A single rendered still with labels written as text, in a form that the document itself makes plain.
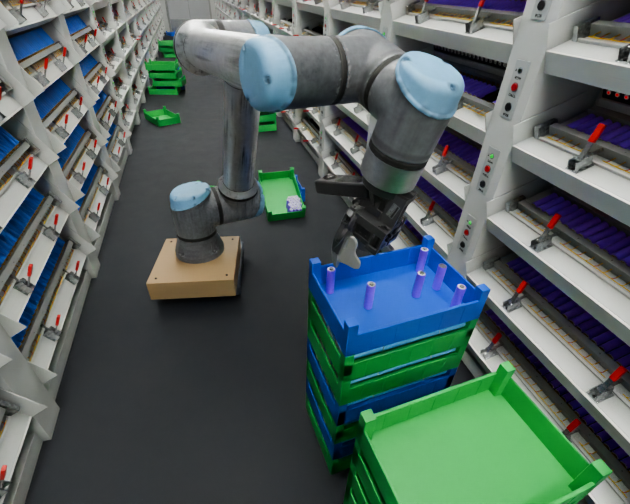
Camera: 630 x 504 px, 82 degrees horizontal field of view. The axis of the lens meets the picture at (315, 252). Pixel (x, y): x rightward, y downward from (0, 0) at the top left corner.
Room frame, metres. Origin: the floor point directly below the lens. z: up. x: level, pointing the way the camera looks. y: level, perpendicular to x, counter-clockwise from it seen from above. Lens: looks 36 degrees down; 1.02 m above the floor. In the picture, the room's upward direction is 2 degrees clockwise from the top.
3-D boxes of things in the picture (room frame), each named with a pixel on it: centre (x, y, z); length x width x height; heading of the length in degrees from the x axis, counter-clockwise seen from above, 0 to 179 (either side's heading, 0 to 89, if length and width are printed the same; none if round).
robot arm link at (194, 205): (1.21, 0.46, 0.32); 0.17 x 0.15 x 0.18; 120
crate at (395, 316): (0.57, -0.16, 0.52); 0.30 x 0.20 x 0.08; 111
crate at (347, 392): (0.57, -0.16, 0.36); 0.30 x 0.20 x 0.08; 111
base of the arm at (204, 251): (1.20, 0.47, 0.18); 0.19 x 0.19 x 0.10
